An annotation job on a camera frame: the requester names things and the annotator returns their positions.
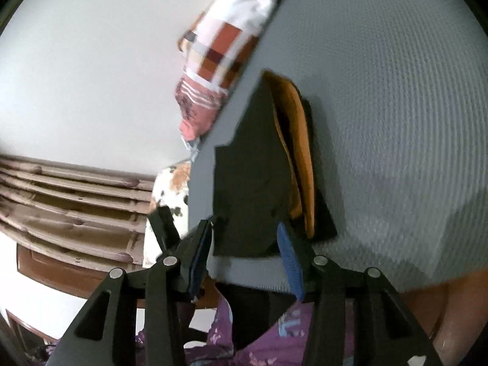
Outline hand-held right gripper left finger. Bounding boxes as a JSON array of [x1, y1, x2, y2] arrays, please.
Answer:
[[46, 217, 218, 366]]

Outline person's purple floral clothing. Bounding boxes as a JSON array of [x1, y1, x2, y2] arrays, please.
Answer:
[[135, 297, 355, 366]]

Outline white floral pillow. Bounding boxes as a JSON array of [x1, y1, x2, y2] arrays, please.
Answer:
[[143, 160, 191, 269]]

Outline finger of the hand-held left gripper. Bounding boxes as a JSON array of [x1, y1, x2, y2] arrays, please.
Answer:
[[147, 206, 183, 254]]

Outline wooden headboard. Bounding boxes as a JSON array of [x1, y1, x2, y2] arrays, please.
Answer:
[[0, 154, 157, 347]]

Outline grey ribbed mat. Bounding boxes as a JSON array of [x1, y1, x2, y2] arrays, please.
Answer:
[[188, 0, 488, 298]]

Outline brown wooden bed board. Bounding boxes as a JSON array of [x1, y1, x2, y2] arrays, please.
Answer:
[[398, 271, 488, 366]]

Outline black pants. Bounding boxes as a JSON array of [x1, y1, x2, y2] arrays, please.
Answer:
[[211, 69, 338, 258]]

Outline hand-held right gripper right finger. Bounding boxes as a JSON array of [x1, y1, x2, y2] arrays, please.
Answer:
[[276, 221, 445, 366]]

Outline checkered patchwork pillow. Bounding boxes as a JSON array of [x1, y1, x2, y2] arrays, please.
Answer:
[[174, 0, 302, 142]]

